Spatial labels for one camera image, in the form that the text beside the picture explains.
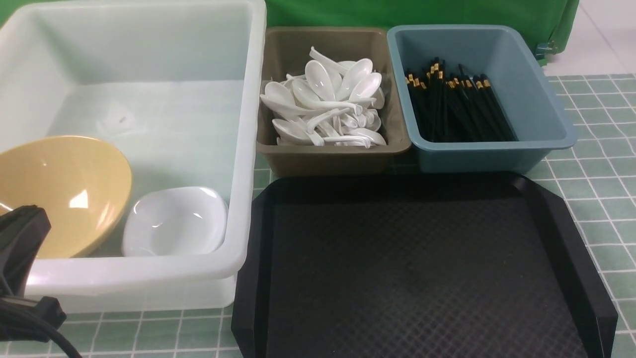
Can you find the yellow noodle bowl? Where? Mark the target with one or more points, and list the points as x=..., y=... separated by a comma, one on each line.
x=84, y=185

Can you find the green checkered table mat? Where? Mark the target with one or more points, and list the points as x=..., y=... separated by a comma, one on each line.
x=596, y=178

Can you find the black plastic serving tray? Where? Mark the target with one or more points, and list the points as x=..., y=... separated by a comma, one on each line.
x=468, y=265

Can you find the green cloth backdrop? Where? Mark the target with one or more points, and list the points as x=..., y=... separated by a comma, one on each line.
x=545, y=25

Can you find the blue plastic chopstick bin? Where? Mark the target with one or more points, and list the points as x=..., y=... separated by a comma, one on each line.
x=536, y=114

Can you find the pile of black chopsticks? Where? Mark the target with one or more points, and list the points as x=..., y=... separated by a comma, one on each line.
x=455, y=106

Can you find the pile of white spoons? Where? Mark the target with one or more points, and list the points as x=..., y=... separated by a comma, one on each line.
x=330, y=104

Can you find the olive plastic spoon bin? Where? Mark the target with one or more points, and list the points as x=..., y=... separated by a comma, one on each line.
x=286, y=51

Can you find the large white plastic tub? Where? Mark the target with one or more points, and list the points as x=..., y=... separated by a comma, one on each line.
x=174, y=85

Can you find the white square dish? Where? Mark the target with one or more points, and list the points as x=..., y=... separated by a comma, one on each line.
x=182, y=221

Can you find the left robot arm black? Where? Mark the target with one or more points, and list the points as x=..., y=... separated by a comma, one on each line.
x=22, y=232

